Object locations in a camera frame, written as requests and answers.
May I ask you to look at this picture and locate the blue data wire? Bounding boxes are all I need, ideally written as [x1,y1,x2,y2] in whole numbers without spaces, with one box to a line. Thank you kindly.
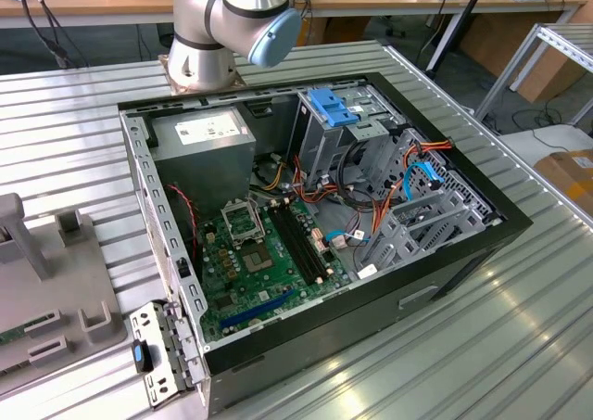
[403,159,447,204]

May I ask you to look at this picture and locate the orange power wire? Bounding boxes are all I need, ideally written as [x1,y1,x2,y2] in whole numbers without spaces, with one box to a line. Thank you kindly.
[370,136,454,238]

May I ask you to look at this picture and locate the grey metal disk bay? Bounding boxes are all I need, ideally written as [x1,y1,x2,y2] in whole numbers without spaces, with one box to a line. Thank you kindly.
[359,127,504,277]

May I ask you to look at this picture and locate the black RAM slot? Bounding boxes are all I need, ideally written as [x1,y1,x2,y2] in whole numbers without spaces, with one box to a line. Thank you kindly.
[270,201,323,286]
[282,199,332,277]

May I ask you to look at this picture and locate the grey optical drive cage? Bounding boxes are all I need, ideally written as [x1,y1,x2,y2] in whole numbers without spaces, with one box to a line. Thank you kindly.
[295,83,407,187]

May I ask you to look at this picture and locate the CPU socket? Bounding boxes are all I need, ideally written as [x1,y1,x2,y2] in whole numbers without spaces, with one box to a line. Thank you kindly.
[239,242,275,274]

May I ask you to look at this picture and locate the blue plastic drive latch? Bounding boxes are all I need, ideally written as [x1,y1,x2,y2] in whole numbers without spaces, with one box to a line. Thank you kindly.
[307,87,361,128]

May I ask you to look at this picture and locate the grey power supply unit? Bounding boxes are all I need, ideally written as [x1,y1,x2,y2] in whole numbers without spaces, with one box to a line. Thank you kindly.
[146,106,258,217]

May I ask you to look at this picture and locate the green motherboard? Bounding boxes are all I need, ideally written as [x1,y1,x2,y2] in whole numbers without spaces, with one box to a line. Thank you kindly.
[198,197,353,342]

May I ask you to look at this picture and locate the blue expansion slot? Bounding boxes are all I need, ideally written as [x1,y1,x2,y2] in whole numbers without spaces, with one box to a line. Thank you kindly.
[219,288,297,329]

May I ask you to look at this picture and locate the black open PC case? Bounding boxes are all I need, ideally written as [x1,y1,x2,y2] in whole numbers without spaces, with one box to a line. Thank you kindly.
[116,70,534,416]

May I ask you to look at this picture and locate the wooden office desk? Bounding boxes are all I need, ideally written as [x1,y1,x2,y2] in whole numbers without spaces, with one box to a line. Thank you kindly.
[0,0,176,30]
[296,0,589,73]

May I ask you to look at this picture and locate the white table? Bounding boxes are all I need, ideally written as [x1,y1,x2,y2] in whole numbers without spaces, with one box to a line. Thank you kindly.
[499,123,593,169]

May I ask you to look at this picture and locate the grey parts rack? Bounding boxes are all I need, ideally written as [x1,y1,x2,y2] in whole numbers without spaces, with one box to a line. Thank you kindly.
[0,192,130,375]

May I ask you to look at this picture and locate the black tripod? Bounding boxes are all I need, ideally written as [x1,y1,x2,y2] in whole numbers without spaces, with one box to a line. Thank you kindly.
[423,0,495,76]

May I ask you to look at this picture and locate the green RAM stick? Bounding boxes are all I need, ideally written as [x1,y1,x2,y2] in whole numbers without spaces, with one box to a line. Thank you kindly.
[0,315,33,345]

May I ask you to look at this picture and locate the motherboard power wire bundle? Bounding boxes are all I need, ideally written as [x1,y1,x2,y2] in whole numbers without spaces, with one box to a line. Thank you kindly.
[249,153,376,212]

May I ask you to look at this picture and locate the small blue white wire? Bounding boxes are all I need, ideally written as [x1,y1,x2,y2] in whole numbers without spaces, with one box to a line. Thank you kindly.
[323,228,372,250]

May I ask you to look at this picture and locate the metal socket cover frame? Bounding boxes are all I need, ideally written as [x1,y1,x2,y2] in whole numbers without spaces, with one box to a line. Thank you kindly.
[221,199,266,246]

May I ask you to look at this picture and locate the red black fan wire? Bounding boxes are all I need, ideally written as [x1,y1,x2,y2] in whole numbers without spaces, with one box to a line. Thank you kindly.
[165,183,201,260]

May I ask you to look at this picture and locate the brown square base plate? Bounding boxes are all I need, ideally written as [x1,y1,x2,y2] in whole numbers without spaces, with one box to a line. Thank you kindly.
[157,53,247,97]

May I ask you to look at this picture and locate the metal expansion slot bracket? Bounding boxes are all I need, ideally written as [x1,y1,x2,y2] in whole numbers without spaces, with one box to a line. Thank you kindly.
[128,299,209,411]

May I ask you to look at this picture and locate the blue black bracket latch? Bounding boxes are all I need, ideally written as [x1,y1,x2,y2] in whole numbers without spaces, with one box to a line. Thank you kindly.
[131,338,155,374]

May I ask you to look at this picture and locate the metal shelf frame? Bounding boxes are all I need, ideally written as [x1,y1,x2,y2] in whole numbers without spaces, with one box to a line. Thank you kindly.
[473,22,593,139]

